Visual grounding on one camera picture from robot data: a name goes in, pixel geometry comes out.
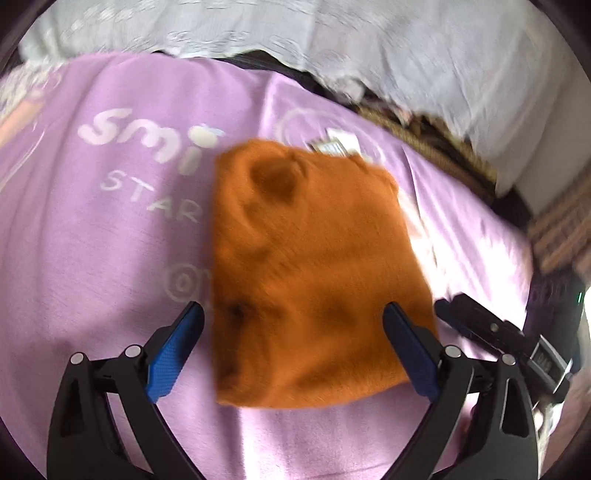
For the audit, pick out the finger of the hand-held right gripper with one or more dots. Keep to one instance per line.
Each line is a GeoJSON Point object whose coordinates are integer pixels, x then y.
{"type": "Point", "coordinates": [475, 321]}

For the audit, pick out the orange knitted sweater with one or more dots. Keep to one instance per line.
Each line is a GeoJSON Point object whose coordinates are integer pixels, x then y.
{"type": "Point", "coordinates": [314, 277]}

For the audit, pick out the purple printed blanket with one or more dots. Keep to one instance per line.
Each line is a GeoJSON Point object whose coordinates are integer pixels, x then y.
{"type": "Point", "coordinates": [92, 254]}

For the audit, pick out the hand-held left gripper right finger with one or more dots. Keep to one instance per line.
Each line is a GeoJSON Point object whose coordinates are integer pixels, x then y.
{"type": "Point", "coordinates": [413, 353]}

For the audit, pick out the paper clothing tag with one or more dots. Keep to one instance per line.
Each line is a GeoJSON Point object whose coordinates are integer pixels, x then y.
{"type": "Point", "coordinates": [339, 145]}

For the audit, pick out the white lace cloth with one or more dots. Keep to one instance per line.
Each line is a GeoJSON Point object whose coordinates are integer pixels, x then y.
{"type": "Point", "coordinates": [415, 60]}

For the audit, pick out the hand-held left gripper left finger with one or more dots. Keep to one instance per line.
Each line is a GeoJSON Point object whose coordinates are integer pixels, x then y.
{"type": "Point", "coordinates": [173, 357]}

